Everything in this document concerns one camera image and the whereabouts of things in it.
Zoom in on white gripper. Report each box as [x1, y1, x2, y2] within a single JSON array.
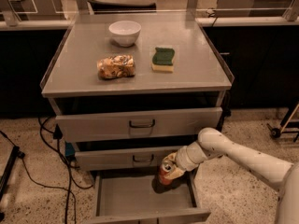
[[163, 142, 207, 181]]

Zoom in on red coke can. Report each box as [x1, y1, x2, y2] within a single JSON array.
[[158, 161, 173, 186]]

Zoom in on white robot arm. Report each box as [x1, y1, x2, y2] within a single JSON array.
[[158, 128, 299, 224]]

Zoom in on middle grey drawer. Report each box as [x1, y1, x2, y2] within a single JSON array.
[[75, 146, 182, 171]]

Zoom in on grey drawer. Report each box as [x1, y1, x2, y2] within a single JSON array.
[[56, 107, 222, 142], [75, 146, 182, 171], [84, 167, 210, 224]]

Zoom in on top grey drawer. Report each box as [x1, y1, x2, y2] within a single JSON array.
[[56, 107, 222, 142]]

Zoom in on bottom grey drawer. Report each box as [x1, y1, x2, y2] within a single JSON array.
[[84, 167, 210, 224]]

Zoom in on grey drawer cabinet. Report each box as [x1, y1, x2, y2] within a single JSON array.
[[39, 12, 235, 224]]

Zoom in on green yellow sponge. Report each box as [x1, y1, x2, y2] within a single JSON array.
[[151, 47, 175, 73]]

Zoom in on crumpled chip bag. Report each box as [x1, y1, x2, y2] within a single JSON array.
[[97, 55, 135, 79]]

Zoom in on black wheeled cart base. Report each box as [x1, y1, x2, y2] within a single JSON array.
[[267, 101, 299, 142]]

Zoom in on white ceramic bowl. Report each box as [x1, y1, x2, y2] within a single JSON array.
[[108, 21, 141, 47]]

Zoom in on black stand leg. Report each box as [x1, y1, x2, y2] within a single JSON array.
[[0, 147, 20, 201]]

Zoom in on black floor cables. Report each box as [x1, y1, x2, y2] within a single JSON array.
[[0, 115, 94, 224]]

